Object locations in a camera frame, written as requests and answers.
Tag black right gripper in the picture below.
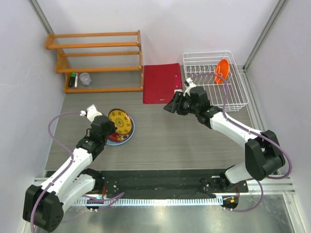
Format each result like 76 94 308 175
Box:
164 91 199 116

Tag dark red floral plate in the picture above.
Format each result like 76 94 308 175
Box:
108 132 131 142

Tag light blue plate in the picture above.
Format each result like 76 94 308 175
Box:
106 118 135 146

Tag yellow patterned plate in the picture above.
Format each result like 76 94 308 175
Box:
108 108 133 135

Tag orange plate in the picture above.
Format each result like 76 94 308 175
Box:
214 59 230 84

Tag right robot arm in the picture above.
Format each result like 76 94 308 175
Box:
164 86 285 192

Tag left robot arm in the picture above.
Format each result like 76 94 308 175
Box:
22 112 116 232

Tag orange wooden shelf rack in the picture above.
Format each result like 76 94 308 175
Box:
45 30 144 94

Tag red plastic folder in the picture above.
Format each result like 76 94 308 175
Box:
143 63 183 104

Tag clear plastic cup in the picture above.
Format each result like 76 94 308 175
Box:
79 72 91 86

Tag green marker pen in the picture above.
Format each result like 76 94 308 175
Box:
68 72 76 87

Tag pink marker pen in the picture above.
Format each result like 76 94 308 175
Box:
74 72 78 89

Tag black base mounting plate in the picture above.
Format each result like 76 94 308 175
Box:
89 169 248 200

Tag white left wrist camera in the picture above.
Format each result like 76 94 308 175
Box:
79 104 102 122

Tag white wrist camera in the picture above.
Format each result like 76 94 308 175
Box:
79 104 102 122
183 78 196 96

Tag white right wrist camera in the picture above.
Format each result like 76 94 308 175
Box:
183 78 196 96

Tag white wire dish rack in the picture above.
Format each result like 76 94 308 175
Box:
182 51 249 112

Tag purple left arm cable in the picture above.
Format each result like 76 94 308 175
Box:
30 111 125 233

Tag white slotted cable duct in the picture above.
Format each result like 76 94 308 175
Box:
72 196 223 207

